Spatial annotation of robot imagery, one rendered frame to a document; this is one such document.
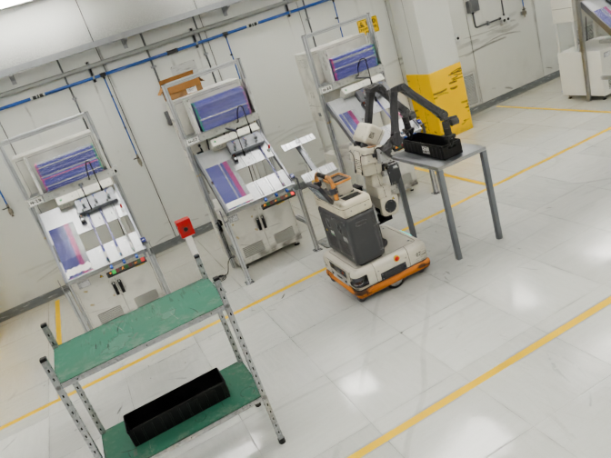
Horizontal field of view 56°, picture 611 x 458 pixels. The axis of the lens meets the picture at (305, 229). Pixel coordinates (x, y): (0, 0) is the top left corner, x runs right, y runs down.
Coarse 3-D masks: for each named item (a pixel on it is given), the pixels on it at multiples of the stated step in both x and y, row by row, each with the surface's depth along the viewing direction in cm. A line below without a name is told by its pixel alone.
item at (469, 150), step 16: (464, 144) 458; (400, 160) 476; (416, 160) 458; (432, 160) 447; (448, 160) 435; (400, 192) 500; (448, 208) 440; (496, 208) 458; (448, 224) 447; (496, 224) 462
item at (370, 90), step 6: (372, 84) 451; (378, 84) 447; (366, 90) 447; (372, 90) 445; (378, 90) 448; (366, 96) 449; (372, 96) 448; (366, 102) 450; (372, 102) 450; (366, 108) 452; (372, 108) 452; (366, 114) 453; (372, 114) 455; (366, 120) 455; (372, 120) 457
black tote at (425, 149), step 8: (416, 136) 487; (424, 136) 481; (432, 136) 470; (440, 136) 459; (408, 144) 476; (416, 144) 464; (424, 144) 454; (432, 144) 443; (440, 144) 464; (448, 144) 434; (456, 144) 437; (408, 152) 481; (416, 152) 469; (424, 152) 458; (432, 152) 447; (440, 152) 437; (448, 152) 435; (456, 152) 438
